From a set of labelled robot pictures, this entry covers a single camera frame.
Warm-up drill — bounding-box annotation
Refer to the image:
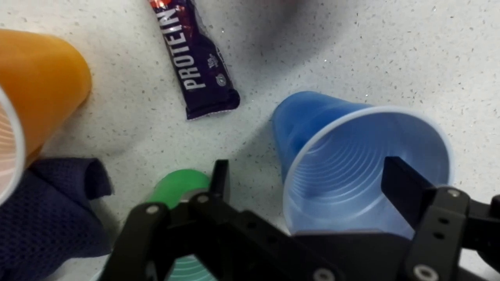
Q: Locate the navy blue cloth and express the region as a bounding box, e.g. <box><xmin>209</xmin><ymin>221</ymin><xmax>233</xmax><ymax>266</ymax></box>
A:
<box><xmin>0</xmin><ymin>156</ymin><xmax>116</xmax><ymax>281</ymax></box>

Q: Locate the green plastic cup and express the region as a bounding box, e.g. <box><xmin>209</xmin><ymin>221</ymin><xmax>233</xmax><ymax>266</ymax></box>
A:
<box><xmin>150</xmin><ymin>169</ymin><xmax>217</xmax><ymax>281</ymax></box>

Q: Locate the blue plastic cup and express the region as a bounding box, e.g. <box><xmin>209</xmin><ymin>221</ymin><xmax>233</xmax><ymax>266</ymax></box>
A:
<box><xmin>270</xmin><ymin>91</ymin><xmax>453</xmax><ymax>241</ymax></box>

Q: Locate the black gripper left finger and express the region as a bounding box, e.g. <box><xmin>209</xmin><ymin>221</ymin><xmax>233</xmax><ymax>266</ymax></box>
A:
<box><xmin>98</xmin><ymin>160</ymin><xmax>272</xmax><ymax>281</ymax></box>

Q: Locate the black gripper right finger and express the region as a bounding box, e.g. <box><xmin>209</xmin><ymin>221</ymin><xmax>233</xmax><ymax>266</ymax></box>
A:
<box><xmin>380</xmin><ymin>155</ymin><xmax>500</xmax><ymax>281</ymax></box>

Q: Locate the orange plastic cup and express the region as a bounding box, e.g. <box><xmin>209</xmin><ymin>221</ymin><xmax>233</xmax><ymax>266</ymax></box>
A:
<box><xmin>0</xmin><ymin>28</ymin><xmax>94</xmax><ymax>205</ymax></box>

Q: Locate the purple protein bar wrapper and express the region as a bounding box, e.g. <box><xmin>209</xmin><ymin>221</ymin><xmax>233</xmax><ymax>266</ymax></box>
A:
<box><xmin>148</xmin><ymin>0</ymin><xmax>242</xmax><ymax>122</ymax></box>

